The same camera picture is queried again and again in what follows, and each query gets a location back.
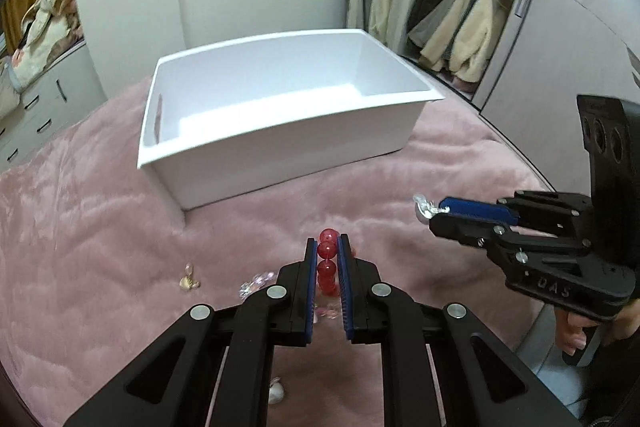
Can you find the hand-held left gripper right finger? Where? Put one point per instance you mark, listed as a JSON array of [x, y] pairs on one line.
[[344, 277]]

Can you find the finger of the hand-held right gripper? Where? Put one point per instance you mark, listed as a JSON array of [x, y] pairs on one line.
[[475, 209], [460, 227]]

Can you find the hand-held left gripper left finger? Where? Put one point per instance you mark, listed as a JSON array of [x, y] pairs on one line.
[[311, 277]]

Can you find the silver jewelry piece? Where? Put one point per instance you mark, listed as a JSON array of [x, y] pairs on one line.
[[425, 208]]

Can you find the white plastic storage box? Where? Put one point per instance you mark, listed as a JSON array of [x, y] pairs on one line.
[[280, 117]]

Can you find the pink bead jewelry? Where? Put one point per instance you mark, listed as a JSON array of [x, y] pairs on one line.
[[327, 311]]

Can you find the clear pink crystal jewelry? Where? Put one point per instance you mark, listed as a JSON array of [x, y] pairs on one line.
[[256, 284]]

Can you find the person's right hand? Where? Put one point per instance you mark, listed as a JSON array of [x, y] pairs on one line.
[[572, 332]]

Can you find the gold earring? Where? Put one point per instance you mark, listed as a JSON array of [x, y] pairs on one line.
[[189, 281]]

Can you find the beige hanging coat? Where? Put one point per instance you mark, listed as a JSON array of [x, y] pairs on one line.
[[462, 42]]

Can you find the grey hanging coat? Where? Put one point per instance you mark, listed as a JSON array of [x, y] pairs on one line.
[[440, 19]]

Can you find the white sliding wardrobe door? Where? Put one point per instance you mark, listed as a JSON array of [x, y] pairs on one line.
[[565, 17]]

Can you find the pink fluffy blanket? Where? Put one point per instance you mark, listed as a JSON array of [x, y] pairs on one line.
[[100, 232]]

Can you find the cream fleece jacket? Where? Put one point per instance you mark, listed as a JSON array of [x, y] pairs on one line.
[[382, 7]]

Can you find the white chest of drawers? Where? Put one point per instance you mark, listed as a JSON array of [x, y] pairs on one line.
[[35, 107]]

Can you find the pile of clothes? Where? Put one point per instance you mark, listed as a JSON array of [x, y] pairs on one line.
[[45, 22]]

